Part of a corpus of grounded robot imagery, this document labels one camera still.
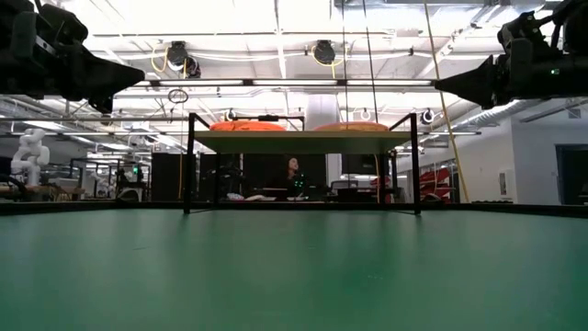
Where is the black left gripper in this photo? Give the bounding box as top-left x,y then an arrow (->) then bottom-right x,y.
0,31 -> 146,114

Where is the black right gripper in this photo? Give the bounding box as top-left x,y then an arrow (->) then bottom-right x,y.
434,43 -> 588,110

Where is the translucent orange plastic plate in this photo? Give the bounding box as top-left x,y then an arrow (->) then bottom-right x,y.
209,121 -> 287,131
315,123 -> 390,133

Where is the white robot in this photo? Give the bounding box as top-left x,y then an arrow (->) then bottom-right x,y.
9,127 -> 51,188

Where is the red storage bin rack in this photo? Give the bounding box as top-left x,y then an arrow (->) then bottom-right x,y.
418,167 -> 456,203

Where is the dark door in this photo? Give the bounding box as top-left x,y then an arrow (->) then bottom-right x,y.
555,143 -> 588,206

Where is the black monitor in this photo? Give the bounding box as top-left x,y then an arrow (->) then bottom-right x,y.
341,154 -> 381,177

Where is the long ceiling light bar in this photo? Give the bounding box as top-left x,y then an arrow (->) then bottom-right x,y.
132,78 -> 437,89

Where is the person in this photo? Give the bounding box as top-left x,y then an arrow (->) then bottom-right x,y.
275,155 -> 309,201

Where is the grey ventilation duct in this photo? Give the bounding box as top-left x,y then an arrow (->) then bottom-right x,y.
452,97 -> 588,132

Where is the yellow hanging cord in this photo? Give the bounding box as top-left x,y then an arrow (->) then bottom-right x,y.
423,0 -> 470,204

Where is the hanging cable ring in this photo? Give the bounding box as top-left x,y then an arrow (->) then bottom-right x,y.
167,87 -> 189,105

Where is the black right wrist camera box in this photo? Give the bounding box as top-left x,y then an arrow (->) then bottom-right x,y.
498,11 -> 555,47

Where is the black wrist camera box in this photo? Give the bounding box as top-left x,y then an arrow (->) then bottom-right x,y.
39,3 -> 89,45
498,11 -> 555,47

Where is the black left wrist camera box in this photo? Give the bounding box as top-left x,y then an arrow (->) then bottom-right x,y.
39,3 -> 89,45

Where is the black ceiling cable reel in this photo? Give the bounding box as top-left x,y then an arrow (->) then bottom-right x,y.
311,40 -> 339,66
164,40 -> 202,79

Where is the black table edge rail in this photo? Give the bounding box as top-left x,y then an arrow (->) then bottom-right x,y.
0,200 -> 588,218

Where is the wooden shelf with black frame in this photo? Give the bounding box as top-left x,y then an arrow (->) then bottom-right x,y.
182,112 -> 423,216

